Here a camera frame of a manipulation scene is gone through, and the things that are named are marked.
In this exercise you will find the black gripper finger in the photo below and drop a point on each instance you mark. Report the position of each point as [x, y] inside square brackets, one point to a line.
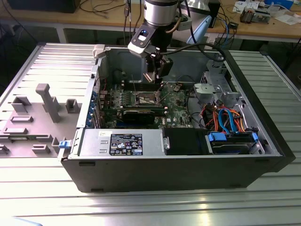
[150, 66]
[167, 67]

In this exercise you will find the silver CPU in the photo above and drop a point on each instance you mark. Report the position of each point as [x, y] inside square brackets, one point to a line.
[148, 76]

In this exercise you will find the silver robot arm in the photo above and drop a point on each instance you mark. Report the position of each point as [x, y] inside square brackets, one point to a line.
[160, 13]

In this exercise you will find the CPU socket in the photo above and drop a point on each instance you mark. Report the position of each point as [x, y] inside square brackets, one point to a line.
[145, 99]

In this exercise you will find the coin cell battery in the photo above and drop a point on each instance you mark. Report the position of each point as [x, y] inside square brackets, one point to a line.
[176, 89]

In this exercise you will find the green motherboard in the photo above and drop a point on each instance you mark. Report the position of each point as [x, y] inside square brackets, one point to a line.
[176, 110]

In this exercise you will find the white tag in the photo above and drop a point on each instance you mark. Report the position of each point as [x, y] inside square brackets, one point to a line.
[211, 42]

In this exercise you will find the silver disk bay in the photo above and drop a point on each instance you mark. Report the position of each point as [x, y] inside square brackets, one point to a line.
[216, 70]

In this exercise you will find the black graphics card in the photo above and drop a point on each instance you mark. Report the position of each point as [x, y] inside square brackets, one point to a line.
[138, 116]

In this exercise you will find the beige case latch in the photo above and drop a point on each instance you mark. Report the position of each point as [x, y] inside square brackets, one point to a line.
[98, 50]

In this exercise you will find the black desktop box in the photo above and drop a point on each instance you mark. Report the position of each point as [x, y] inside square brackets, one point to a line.
[215, 14]

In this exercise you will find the small black box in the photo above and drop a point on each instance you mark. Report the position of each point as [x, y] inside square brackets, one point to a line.
[233, 25]

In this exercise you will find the white card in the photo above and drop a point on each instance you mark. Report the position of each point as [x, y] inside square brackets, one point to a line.
[239, 5]

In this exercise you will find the metal heat sink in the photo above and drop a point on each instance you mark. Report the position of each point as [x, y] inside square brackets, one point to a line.
[247, 15]

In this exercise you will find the wooden desk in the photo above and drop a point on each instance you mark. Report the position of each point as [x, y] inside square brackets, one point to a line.
[70, 17]

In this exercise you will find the silver power supply unit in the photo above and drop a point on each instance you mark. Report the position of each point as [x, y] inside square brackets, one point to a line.
[94, 143]

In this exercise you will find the hard disk in blue carrier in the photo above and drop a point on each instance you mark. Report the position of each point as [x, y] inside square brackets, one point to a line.
[230, 146]

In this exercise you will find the grey device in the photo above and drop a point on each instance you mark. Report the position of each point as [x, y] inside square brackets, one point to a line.
[262, 16]

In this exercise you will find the black PC case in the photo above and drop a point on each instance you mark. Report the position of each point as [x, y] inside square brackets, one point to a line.
[164, 174]

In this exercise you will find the blue case latch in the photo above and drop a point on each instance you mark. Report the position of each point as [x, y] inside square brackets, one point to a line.
[64, 144]

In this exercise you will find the black monitor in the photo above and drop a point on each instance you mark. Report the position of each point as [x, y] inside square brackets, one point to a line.
[42, 5]

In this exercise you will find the blue box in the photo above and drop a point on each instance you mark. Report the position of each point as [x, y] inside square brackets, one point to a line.
[282, 3]

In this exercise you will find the white papers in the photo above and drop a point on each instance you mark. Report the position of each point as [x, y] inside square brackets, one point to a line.
[289, 19]

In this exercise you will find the grey parts rack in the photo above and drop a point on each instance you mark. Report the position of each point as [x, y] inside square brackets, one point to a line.
[35, 131]

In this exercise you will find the green RAM stick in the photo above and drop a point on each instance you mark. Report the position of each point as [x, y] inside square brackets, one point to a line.
[18, 138]

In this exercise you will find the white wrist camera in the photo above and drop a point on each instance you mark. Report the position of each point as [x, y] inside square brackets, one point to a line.
[141, 44]

